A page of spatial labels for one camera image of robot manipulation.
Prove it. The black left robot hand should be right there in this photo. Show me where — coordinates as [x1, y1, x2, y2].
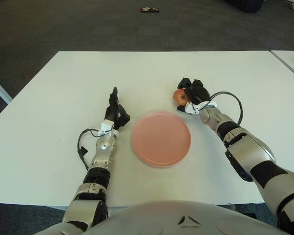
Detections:
[104, 86, 131, 130]

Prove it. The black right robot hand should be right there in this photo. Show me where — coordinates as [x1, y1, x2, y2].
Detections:
[175, 77, 211, 115]

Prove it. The red yellow apple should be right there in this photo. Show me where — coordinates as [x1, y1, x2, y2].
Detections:
[173, 88, 189, 106]

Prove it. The round pink plate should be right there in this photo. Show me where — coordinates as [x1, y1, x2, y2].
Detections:
[131, 110, 192, 168]

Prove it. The white neighbouring table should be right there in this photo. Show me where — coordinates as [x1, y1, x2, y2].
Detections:
[0, 73, 13, 105]
[270, 50, 294, 81]

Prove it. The black box on floor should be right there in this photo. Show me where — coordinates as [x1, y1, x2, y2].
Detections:
[224, 0, 264, 13]

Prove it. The grey robot torso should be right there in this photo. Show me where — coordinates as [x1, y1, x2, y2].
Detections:
[43, 200, 289, 235]

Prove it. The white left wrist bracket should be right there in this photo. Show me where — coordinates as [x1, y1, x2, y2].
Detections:
[100, 119, 115, 134]

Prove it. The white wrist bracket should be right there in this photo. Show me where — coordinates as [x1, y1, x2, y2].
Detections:
[185, 101, 202, 115]
[100, 119, 115, 134]

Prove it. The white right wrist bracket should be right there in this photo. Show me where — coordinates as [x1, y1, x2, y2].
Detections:
[185, 101, 202, 115]

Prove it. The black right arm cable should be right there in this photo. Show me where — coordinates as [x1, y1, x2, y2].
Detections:
[200, 91, 243, 125]

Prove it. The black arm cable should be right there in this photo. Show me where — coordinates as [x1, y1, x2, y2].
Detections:
[77, 127, 102, 171]
[200, 91, 243, 125]

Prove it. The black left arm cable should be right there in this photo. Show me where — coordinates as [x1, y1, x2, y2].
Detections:
[77, 127, 102, 171]

